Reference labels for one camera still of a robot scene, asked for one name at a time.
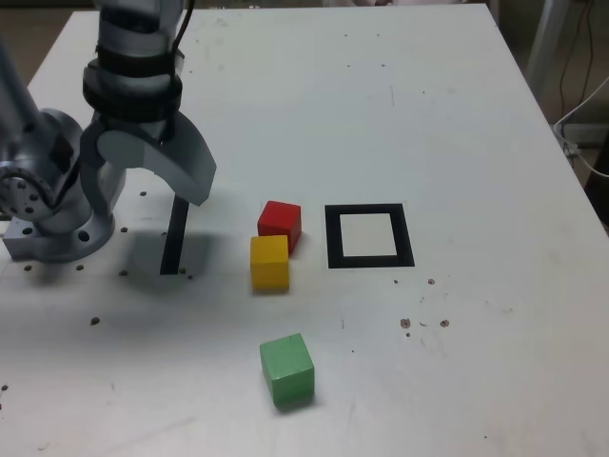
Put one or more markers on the black tape square outline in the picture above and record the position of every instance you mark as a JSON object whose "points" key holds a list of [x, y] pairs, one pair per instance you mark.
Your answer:
{"points": [[333, 238]]}

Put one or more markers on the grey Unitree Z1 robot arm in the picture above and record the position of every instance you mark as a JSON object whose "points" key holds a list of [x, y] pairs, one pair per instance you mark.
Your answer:
{"points": [[57, 214]]}

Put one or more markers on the red cube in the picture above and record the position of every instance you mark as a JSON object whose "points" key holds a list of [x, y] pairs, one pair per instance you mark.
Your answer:
{"points": [[280, 216]]}

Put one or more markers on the green cube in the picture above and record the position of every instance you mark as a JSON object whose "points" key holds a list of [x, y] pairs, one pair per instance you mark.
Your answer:
{"points": [[290, 376]]}

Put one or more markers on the white table leg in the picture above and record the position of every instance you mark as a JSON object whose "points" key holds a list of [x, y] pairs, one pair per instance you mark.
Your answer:
{"points": [[547, 43]]}

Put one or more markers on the yellow cube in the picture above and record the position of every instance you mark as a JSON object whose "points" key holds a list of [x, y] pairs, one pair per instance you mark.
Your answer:
{"points": [[269, 266]]}

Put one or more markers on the black tape strip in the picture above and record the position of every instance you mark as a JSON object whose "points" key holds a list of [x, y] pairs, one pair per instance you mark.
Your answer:
{"points": [[172, 238]]}

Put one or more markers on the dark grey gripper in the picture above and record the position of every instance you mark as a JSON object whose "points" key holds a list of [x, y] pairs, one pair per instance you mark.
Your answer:
{"points": [[138, 127]]}

